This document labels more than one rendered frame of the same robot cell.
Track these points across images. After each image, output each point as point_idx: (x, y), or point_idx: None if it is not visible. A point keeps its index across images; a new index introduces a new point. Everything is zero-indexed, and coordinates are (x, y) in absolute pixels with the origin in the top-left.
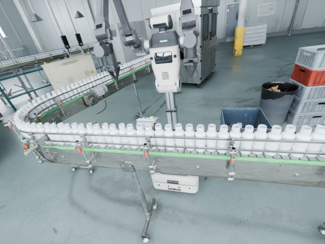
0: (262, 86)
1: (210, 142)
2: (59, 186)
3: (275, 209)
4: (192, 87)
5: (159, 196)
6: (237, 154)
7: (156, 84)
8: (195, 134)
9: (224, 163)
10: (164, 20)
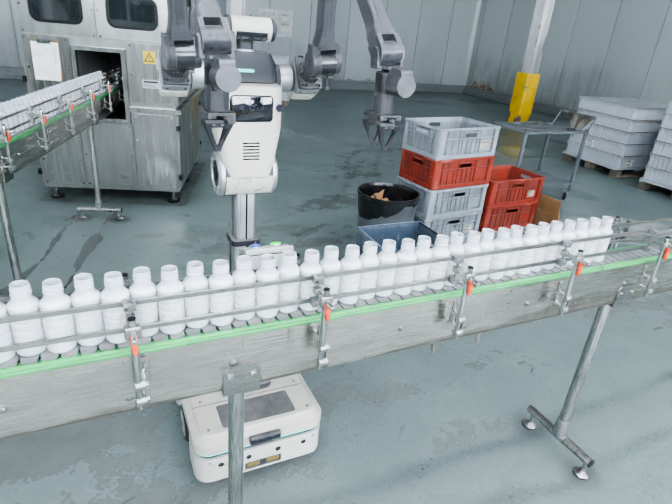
0: (360, 191)
1: (423, 270)
2: None
3: (462, 421)
4: (157, 204)
5: (226, 500)
6: (458, 286)
7: (223, 174)
8: (401, 258)
9: (443, 307)
10: (266, 28)
